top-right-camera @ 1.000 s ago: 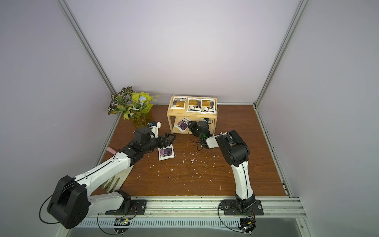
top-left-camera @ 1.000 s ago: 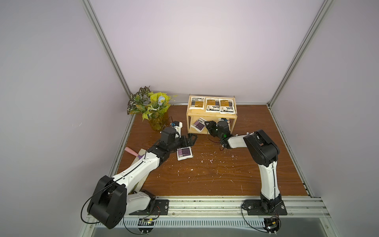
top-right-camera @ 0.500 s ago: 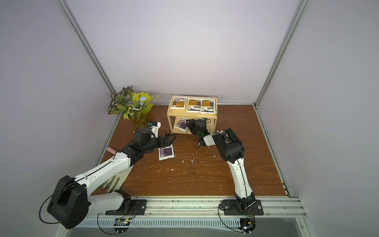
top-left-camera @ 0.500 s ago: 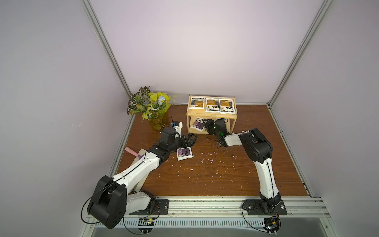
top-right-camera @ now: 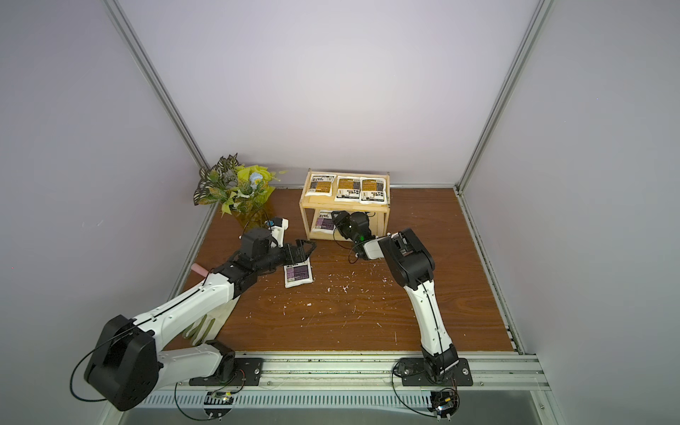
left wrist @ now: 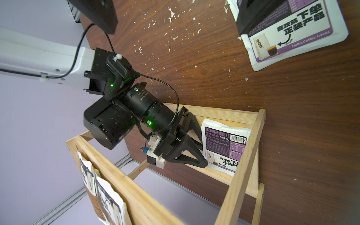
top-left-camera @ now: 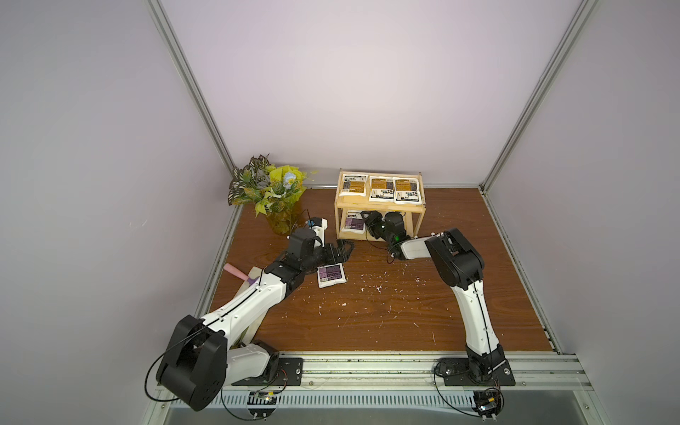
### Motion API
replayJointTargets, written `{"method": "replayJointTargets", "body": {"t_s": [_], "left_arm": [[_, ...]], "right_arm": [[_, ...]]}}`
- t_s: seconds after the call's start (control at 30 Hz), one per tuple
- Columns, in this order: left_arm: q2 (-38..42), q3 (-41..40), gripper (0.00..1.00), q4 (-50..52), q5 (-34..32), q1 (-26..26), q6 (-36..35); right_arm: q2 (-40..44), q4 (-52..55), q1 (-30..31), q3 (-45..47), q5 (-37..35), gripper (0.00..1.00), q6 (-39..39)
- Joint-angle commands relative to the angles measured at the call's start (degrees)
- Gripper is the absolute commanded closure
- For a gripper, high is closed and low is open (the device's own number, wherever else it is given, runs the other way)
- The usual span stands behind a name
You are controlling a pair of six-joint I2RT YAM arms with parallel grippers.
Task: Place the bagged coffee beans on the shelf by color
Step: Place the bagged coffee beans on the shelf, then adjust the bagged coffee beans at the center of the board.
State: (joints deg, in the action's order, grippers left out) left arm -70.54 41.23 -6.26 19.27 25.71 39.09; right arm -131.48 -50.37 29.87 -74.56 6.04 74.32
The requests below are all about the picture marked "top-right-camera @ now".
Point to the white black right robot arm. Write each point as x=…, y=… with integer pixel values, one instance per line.
x=412, y=268

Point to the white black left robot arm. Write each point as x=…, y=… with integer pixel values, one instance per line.
x=130, y=360

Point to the yellow coffee bag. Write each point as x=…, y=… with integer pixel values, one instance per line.
x=320, y=185
x=349, y=189
x=373, y=191

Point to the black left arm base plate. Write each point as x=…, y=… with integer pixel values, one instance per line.
x=233, y=372

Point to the amber transparent plastic vase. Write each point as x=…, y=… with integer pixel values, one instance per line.
x=256, y=218

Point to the purple coffee bag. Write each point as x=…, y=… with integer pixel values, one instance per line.
x=298, y=274
x=324, y=222

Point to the aluminium front rail frame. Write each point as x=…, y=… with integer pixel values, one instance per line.
x=359, y=388

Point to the purple pink small shovel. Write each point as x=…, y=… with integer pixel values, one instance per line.
x=199, y=270

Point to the light wooden two-tier shelf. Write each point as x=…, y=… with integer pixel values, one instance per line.
x=379, y=215

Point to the beige green gardening glove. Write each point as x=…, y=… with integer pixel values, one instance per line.
x=207, y=327

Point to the artificial green leafy plant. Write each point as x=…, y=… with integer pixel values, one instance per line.
x=235, y=187

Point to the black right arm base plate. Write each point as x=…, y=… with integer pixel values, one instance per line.
x=413, y=372

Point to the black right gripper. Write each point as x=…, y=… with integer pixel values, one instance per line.
x=343, y=220

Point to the right small circuit board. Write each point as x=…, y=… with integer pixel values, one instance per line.
x=444, y=403

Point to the small circuit board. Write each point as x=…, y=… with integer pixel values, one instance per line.
x=218, y=404
x=444, y=403

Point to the left small circuit board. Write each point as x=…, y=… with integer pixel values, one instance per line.
x=218, y=404

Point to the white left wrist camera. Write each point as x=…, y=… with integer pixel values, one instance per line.
x=277, y=227

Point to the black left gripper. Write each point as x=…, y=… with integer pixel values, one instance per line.
x=297, y=251

